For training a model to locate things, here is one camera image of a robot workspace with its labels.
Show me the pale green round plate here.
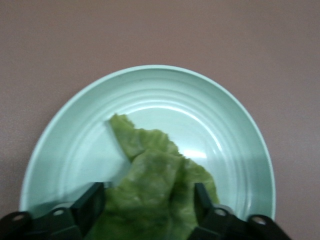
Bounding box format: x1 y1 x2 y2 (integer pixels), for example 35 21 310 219
18 64 277 226

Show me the green lettuce leaf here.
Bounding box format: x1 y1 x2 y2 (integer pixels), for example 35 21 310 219
86 112 221 240

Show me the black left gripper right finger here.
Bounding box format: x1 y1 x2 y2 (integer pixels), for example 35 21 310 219
193 182 293 240

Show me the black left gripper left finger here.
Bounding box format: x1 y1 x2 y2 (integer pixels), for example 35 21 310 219
0 181 106 240

